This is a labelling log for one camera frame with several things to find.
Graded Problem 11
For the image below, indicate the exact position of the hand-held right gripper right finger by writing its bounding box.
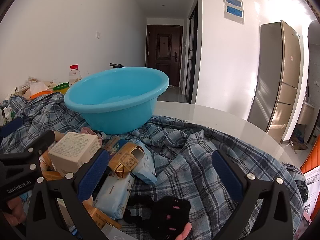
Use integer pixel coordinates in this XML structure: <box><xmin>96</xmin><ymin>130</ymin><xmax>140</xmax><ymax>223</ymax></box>
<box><xmin>212</xmin><ymin>149</ymin><xmax>294</xmax><ymax>240</ymax></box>

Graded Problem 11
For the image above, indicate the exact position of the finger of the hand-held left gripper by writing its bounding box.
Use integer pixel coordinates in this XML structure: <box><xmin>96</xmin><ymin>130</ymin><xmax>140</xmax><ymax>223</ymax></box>
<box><xmin>0</xmin><ymin>130</ymin><xmax>56</xmax><ymax>174</ymax></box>
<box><xmin>0</xmin><ymin>117</ymin><xmax>24</xmax><ymax>138</ymax></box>

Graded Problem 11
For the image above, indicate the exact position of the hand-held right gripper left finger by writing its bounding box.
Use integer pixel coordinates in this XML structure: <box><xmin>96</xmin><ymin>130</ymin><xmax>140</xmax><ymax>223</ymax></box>
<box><xmin>25</xmin><ymin>149</ymin><xmax>110</xmax><ymax>240</ymax></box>

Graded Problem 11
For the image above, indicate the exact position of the white cardboard box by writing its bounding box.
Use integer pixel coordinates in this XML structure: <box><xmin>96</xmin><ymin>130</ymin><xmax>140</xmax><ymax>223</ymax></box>
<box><xmin>48</xmin><ymin>132</ymin><xmax>102</xmax><ymax>178</ymax></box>

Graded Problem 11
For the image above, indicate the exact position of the pink oval case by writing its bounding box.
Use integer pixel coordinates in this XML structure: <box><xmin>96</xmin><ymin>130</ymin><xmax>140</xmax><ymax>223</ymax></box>
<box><xmin>81</xmin><ymin>127</ymin><xmax>104</xmax><ymax>145</ymax></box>

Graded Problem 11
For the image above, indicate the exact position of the black paw hair scrunchie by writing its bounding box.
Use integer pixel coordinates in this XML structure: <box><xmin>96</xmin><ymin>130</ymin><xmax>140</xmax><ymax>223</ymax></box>
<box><xmin>124</xmin><ymin>194</ymin><xmax>192</xmax><ymax>240</ymax></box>

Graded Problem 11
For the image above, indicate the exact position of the blue plastic basin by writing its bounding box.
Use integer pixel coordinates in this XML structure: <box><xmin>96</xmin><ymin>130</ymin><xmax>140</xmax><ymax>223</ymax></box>
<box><xmin>64</xmin><ymin>67</ymin><xmax>170</xmax><ymax>135</ymax></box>

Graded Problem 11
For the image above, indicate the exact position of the person's left hand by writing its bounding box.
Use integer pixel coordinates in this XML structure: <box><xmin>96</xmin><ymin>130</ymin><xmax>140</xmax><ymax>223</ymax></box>
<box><xmin>2</xmin><ymin>196</ymin><xmax>27</xmax><ymax>227</ymax></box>

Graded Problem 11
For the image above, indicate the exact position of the pale blue wipes pack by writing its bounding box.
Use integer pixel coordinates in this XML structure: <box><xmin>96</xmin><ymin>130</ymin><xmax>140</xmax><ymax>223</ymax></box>
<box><xmin>94</xmin><ymin>172</ymin><xmax>135</xmax><ymax>219</ymax></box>

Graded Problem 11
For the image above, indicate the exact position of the tan orange box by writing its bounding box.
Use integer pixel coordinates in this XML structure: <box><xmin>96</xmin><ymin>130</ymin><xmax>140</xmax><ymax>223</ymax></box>
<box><xmin>40</xmin><ymin>152</ymin><xmax>63</xmax><ymax>182</ymax></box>

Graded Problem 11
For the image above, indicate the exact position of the gold cigarette pack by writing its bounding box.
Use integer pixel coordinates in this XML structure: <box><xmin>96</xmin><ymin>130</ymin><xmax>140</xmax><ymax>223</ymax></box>
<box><xmin>109</xmin><ymin>142</ymin><xmax>145</xmax><ymax>179</ymax></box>

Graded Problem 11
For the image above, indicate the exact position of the gold orange flat box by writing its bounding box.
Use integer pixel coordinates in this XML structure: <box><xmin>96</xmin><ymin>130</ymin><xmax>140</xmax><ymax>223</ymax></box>
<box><xmin>84</xmin><ymin>201</ymin><xmax>122</xmax><ymax>230</ymax></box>

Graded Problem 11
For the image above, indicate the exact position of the beige canvas tote bag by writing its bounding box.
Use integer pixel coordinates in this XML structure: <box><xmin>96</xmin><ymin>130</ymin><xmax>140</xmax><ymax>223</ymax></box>
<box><xmin>10</xmin><ymin>76</ymin><xmax>59</xmax><ymax>98</ymax></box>

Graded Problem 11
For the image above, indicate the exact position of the blue plaid shirt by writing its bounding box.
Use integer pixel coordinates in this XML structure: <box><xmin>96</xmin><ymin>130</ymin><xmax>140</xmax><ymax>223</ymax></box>
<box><xmin>0</xmin><ymin>92</ymin><xmax>308</xmax><ymax>240</ymax></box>

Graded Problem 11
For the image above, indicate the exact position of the orange tissue box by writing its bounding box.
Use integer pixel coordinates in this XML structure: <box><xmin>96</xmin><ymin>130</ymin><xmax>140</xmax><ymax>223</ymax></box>
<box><xmin>29</xmin><ymin>82</ymin><xmax>54</xmax><ymax>99</ymax></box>

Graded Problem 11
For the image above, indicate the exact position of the yellow cup with green rim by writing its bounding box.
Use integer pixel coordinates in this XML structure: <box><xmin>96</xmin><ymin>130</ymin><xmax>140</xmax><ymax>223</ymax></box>
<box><xmin>52</xmin><ymin>82</ymin><xmax>70</xmax><ymax>95</ymax></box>

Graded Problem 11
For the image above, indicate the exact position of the red-capped milk drink bottle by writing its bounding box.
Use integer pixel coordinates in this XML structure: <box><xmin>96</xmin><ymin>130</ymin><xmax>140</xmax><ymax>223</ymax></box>
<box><xmin>69</xmin><ymin>64</ymin><xmax>82</xmax><ymax>87</ymax></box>

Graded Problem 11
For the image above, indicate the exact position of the brown doormat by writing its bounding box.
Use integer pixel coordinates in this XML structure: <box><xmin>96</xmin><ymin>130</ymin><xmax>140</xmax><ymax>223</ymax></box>
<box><xmin>291</xmin><ymin>140</ymin><xmax>309</xmax><ymax>151</ymax></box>

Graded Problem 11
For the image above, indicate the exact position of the orange chair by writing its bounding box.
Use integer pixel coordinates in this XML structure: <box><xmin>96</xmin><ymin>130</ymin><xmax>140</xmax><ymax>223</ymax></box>
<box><xmin>300</xmin><ymin>140</ymin><xmax>320</xmax><ymax>174</ymax></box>

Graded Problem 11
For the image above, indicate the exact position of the white sink cabinet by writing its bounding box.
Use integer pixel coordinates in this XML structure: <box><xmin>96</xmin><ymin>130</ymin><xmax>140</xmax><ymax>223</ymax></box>
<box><xmin>297</xmin><ymin>102</ymin><xmax>315</xmax><ymax>125</ymax></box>

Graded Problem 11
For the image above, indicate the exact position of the gold multi-door refrigerator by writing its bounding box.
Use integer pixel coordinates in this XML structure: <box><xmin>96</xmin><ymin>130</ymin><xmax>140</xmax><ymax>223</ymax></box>
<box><xmin>247</xmin><ymin>20</ymin><xmax>302</xmax><ymax>143</ymax></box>

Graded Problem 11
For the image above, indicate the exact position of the black-framed glass sliding door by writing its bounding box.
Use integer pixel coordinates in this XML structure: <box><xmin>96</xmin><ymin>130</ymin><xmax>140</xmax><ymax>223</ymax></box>
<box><xmin>186</xmin><ymin>2</ymin><xmax>199</xmax><ymax>104</ymax></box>

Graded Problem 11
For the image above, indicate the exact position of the dark brown entrance door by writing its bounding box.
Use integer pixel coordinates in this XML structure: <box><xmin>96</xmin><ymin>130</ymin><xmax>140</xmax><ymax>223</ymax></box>
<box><xmin>146</xmin><ymin>24</ymin><xmax>182</xmax><ymax>87</ymax></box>

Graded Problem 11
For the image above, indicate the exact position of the wall electrical panel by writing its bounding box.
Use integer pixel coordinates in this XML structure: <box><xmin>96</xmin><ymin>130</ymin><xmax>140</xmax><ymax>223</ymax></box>
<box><xmin>222</xmin><ymin>0</ymin><xmax>245</xmax><ymax>25</ymax></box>

